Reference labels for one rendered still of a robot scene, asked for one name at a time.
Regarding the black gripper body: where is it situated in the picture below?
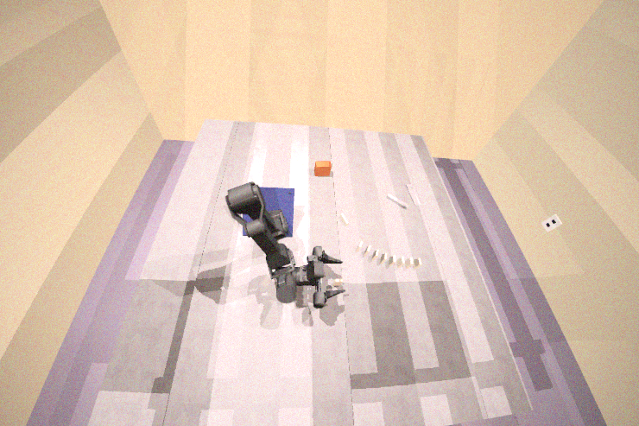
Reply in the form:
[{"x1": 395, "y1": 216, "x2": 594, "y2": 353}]
[{"x1": 296, "y1": 246, "x2": 326, "y2": 308}]

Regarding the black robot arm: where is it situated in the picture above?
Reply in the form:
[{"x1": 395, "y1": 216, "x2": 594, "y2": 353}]
[{"x1": 225, "y1": 181, "x2": 324, "y2": 304}]

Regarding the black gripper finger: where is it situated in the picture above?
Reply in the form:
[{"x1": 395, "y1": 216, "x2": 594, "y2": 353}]
[
  {"x1": 324, "y1": 289, "x2": 345, "y2": 303},
  {"x1": 322, "y1": 250, "x2": 343, "y2": 264}
]

